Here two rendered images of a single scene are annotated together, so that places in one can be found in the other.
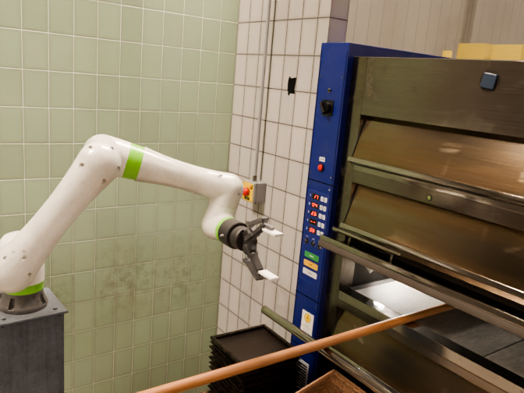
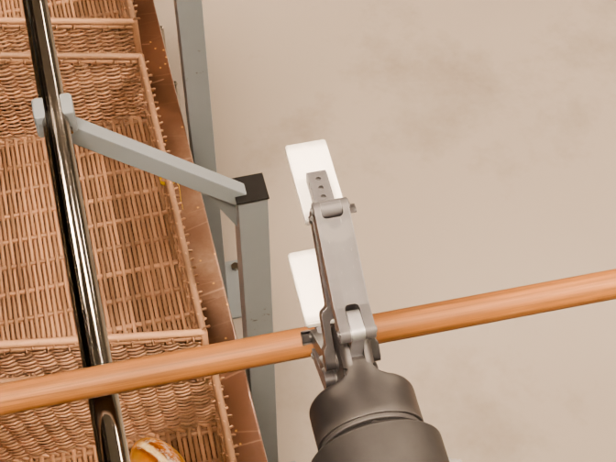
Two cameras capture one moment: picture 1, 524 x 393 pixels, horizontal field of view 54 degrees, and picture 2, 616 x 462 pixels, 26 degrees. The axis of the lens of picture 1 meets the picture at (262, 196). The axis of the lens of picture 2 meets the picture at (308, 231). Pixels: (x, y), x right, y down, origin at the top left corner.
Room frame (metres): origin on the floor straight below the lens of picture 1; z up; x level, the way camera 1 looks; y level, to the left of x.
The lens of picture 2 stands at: (2.02, 0.18, 2.30)
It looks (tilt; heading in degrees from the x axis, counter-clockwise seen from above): 54 degrees down; 203
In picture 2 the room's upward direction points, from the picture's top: straight up
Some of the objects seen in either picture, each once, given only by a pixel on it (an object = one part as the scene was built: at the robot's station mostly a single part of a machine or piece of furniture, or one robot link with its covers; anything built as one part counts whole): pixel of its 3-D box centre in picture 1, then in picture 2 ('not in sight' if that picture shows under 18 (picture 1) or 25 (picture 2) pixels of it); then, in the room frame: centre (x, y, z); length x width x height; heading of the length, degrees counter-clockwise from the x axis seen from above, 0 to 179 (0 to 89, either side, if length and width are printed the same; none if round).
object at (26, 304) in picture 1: (19, 290); not in sight; (1.62, 0.79, 1.23); 0.26 x 0.15 x 0.06; 39
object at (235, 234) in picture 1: (246, 240); (357, 388); (1.58, 0.04, 1.49); 0.09 x 0.07 x 0.08; 35
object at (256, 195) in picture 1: (253, 191); not in sight; (2.45, 0.04, 1.46); 0.10 x 0.07 x 0.10; 36
